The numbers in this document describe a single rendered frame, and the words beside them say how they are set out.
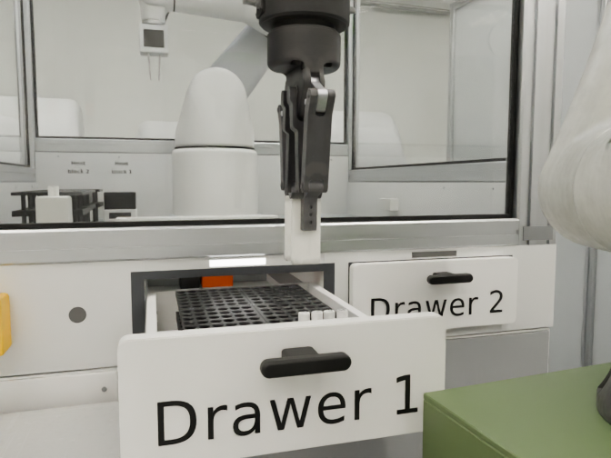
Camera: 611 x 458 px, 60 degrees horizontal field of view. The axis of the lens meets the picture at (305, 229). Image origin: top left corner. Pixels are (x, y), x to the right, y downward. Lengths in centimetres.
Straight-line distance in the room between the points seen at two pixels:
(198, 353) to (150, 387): 5
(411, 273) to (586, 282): 167
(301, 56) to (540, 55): 55
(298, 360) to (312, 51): 29
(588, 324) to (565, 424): 199
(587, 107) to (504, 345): 48
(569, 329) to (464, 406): 208
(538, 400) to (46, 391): 60
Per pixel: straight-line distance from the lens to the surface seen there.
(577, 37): 258
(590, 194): 53
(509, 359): 99
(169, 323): 81
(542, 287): 100
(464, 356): 94
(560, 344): 262
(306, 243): 54
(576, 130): 62
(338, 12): 55
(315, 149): 51
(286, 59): 54
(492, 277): 91
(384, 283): 82
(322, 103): 50
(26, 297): 78
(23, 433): 74
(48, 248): 77
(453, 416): 49
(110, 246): 76
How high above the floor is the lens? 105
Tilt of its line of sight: 5 degrees down
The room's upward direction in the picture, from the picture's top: straight up
